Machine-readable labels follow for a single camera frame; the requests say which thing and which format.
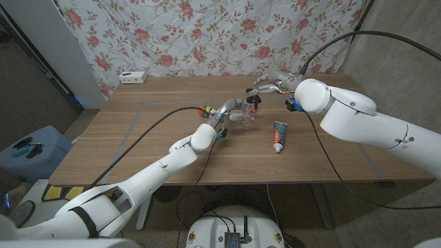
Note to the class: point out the metal table leg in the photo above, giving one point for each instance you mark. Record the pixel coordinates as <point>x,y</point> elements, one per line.
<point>143,213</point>
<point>322,210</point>

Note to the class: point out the grey shoe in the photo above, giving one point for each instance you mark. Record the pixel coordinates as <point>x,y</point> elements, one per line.
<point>20,213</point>

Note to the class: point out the black spray cap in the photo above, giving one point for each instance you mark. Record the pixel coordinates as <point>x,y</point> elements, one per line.
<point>254,100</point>

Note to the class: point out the blue storage bin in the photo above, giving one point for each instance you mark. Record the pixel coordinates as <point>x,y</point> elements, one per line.
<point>51,144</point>

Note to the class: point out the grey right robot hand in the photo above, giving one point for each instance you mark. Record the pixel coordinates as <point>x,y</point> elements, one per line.
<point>286,82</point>

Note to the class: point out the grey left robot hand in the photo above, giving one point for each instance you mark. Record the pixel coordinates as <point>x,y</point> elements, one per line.
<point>224,107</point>

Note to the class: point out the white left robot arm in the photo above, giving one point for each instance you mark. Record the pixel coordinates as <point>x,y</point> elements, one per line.
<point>162,168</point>

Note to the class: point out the white power strip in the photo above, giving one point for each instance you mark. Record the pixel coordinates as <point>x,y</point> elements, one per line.
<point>132,77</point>

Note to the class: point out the black clamp tool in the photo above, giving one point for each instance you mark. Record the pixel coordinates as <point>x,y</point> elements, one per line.
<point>22,142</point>

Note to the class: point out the striped wooden maraca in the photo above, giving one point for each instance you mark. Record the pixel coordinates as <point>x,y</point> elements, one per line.
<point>205,111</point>

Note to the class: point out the clear plastic dispenser bottle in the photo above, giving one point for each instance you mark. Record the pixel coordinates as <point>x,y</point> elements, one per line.
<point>248,109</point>

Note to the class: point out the yellow black floor mat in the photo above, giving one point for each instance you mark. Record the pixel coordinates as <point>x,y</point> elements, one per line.
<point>51,193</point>

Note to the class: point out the toothpaste tube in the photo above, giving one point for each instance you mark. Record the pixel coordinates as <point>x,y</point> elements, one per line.
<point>279,134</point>

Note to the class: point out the floral backdrop cloth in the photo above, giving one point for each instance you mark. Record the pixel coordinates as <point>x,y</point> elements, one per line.
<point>213,41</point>

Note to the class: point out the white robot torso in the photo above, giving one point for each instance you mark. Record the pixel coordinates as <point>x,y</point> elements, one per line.
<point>213,227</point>

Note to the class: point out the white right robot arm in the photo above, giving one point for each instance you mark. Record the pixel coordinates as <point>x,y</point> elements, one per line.
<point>361,117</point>

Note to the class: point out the black comb tool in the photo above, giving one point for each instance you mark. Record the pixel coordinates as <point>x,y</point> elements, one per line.
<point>34,151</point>

